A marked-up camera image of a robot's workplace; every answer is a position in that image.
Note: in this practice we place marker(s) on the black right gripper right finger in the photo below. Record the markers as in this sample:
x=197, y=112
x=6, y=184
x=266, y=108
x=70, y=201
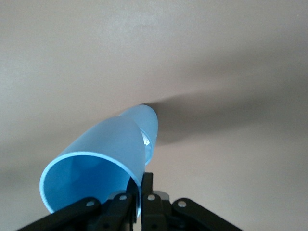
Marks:
x=154, y=214

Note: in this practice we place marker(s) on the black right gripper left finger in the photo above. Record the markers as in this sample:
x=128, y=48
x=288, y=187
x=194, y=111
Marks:
x=115, y=211

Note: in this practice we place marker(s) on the blue plastic cup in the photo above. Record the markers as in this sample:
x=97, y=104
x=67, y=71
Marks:
x=108, y=144

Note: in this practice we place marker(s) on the blue cup with white filling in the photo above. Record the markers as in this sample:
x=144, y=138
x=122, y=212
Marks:
x=147, y=118

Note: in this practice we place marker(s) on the white crumpled filling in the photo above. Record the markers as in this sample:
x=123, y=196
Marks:
x=145, y=140

